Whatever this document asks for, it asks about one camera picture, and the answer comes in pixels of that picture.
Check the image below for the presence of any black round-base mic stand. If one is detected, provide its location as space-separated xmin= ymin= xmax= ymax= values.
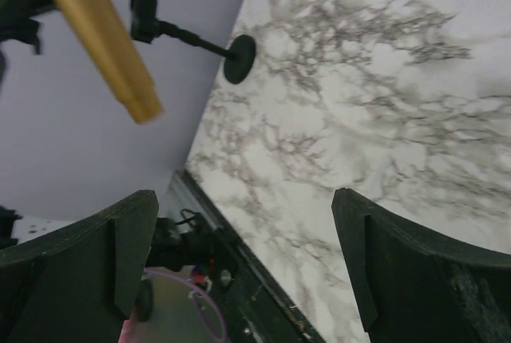
xmin=130 ymin=0 xmax=256 ymax=85

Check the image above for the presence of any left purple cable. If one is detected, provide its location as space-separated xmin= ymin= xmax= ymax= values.
xmin=143 ymin=266 xmax=228 ymax=343

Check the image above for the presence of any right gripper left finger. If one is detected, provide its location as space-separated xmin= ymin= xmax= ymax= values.
xmin=1 ymin=190 xmax=159 ymax=342

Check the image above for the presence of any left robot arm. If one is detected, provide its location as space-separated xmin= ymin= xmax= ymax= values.
xmin=145 ymin=208 xmax=214 ymax=272

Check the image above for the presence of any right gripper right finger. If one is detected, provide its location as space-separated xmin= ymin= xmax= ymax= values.
xmin=331 ymin=188 xmax=510 ymax=342

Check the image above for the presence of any gold microphone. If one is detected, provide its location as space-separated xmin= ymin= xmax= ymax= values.
xmin=53 ymin=0 xmax=163 ymax=124

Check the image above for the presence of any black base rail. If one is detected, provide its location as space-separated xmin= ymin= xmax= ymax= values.
xmin=162 ymin=171 xmax=323 ymax=342

